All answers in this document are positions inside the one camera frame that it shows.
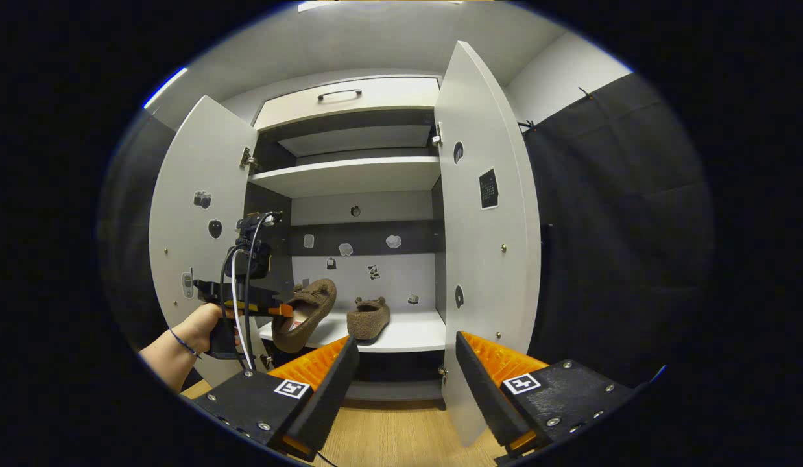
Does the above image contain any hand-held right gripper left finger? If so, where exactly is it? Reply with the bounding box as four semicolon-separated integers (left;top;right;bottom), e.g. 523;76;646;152
193;335;361;462

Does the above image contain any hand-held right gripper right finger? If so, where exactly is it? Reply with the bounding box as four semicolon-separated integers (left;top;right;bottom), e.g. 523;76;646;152
455;331;636;458

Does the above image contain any brown fuzzy shoe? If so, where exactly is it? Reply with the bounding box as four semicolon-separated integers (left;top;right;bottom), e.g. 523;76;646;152
272;279;337;354
346;297;391;341

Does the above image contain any white cabinet door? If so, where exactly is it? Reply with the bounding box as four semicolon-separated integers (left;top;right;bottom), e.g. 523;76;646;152
434;41;542;447
149;95;276;389

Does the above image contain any white cabinet drawer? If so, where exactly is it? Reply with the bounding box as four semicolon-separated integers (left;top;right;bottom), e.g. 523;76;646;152
254;77;440;130

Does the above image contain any thin blue wristband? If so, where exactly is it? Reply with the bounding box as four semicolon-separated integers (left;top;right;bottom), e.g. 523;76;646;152
169;328;202;359

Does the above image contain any black backdrop cloth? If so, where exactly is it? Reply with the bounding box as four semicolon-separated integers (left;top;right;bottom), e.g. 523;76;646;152
98;70;715;393

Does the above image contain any white cable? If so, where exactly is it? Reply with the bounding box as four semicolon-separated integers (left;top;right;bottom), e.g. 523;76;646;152
230;250;255;364

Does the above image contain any black cable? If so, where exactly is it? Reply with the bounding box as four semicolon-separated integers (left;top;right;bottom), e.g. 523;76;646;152
219;213;276;372

